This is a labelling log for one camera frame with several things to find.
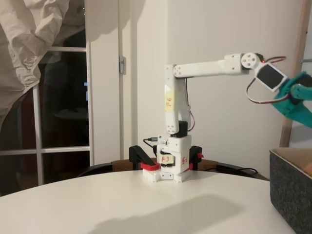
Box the grey felt box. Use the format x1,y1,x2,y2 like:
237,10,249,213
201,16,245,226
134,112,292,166
269,147,312,234

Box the light wood framed panel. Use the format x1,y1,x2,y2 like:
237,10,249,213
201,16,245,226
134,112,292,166
279,0,312,148

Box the black clamp with red pad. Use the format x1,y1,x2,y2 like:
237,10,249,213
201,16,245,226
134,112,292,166
186,145,204,171
128,145,161,171

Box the silver door hinge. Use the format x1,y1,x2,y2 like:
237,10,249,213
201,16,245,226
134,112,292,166
118,55,126,74

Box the white framed glass door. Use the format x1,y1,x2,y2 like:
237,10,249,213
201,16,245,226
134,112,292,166
0,24,120,195

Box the dark curved chair back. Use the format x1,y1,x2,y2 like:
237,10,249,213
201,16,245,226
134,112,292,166
77,158,270,182

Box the beige crumpled curtain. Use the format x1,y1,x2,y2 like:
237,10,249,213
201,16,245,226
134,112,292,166
0,0,86,125

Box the red white black servo cable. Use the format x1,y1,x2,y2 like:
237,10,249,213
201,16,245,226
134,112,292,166
264,56,287,65
184,78,197,134
245,79,292,105

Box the grey plug usb cable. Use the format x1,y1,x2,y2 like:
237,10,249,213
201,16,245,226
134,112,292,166
143,137,159,149

